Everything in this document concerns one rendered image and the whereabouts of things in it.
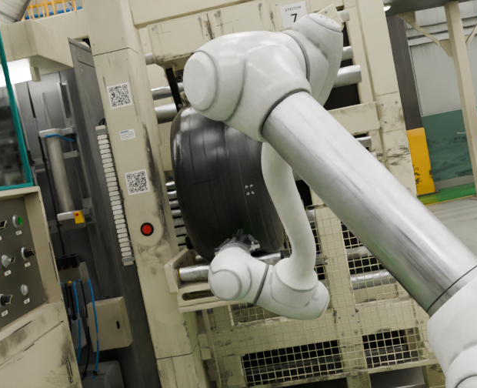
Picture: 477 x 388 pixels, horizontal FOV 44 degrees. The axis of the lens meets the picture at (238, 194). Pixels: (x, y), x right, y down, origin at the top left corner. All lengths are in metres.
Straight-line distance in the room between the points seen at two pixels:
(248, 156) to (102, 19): 0.69
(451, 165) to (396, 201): 10.99
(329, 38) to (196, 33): 1.22
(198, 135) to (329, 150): 0.96
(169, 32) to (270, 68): 1.35
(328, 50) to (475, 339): 0.55
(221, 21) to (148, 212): 0.75
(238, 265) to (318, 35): 0.57
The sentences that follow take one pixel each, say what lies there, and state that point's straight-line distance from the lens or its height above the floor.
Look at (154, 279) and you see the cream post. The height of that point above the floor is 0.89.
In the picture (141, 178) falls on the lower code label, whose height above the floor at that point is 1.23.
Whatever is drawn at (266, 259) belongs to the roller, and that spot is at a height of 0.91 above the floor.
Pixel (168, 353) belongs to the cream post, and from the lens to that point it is 2.07.
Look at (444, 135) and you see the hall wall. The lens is 11.77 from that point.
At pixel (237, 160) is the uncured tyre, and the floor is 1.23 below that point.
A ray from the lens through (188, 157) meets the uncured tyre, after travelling 1.75.
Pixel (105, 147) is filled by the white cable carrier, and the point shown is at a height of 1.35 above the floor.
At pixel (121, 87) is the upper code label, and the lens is 2.00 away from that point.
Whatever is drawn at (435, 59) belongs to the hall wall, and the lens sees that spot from 11.94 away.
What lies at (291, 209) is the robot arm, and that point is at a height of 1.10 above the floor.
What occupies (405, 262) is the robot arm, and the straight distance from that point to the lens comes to 0.81.
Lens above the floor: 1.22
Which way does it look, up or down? 3 degrees down
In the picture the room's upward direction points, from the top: 11 degrees counter-clockwise
